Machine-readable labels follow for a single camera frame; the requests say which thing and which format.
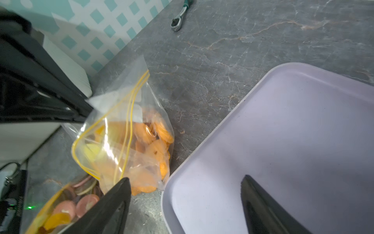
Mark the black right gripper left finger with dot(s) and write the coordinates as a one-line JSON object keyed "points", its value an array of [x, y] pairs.
{"points": [[109, 215]]}

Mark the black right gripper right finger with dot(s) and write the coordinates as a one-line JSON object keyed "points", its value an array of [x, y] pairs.
{"points": [[263, 214]]}

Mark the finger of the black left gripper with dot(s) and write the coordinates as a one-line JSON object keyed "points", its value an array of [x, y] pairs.
{"points": [[23, 56], [24, 101]]}

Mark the ziploc bag of orange cookies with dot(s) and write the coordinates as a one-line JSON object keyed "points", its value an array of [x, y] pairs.
{"points": [[128, 134]]}

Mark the ziploc bag of mixed cookies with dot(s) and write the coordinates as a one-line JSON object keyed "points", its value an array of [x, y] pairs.
{"points": [[67, 206]]}

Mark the lavender plastic tray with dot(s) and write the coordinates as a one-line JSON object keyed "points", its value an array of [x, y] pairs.
{"points": [[305, 135]]}

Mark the green handled ratchet wrench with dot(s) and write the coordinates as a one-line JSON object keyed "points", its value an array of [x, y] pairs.
{"points": [[177, 22]]}

